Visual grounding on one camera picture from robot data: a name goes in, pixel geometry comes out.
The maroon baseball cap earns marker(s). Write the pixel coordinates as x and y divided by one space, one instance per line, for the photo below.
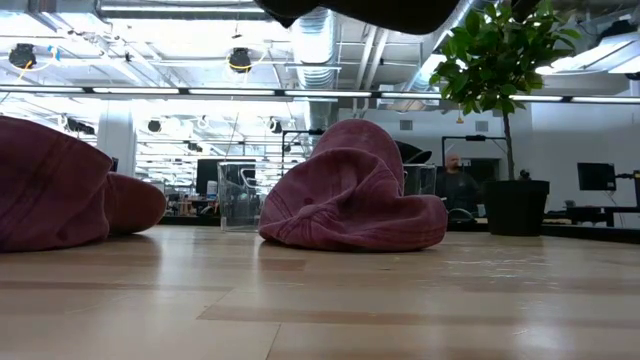
50 190
350 200

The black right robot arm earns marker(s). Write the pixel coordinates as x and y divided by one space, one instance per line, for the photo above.
525 7

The small black ceiling spotlight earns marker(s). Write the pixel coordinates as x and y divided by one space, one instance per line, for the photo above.
154 126
276 125

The clear plastic bin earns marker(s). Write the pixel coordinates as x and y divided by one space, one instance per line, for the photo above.
240 200
419 180

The black computer monitor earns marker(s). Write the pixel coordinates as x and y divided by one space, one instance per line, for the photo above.
596 176
207 175

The long ceiling light strip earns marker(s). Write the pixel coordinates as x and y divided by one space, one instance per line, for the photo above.
230 91

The person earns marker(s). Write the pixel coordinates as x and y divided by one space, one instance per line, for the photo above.
457 187

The black pendant ceiling lamp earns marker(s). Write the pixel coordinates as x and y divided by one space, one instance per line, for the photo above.
240 60
22 55

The small yellow hanging cone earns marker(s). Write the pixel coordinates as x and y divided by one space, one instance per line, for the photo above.
459 119

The white round column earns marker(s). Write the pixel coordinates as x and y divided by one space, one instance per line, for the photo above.
116 145

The potted green leafy tree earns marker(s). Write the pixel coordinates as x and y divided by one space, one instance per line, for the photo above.
495 55

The black desk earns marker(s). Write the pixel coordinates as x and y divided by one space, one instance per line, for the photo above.
590 212

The white ceiling light panel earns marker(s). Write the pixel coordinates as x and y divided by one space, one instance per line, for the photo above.
580 55

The grey wall vent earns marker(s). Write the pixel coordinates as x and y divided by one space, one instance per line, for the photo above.
481 125
406 125

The silver ventilation duct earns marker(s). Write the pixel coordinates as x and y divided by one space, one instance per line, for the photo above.
312 40

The black aluminium table frame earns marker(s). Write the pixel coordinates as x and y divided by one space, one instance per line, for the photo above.
600 234

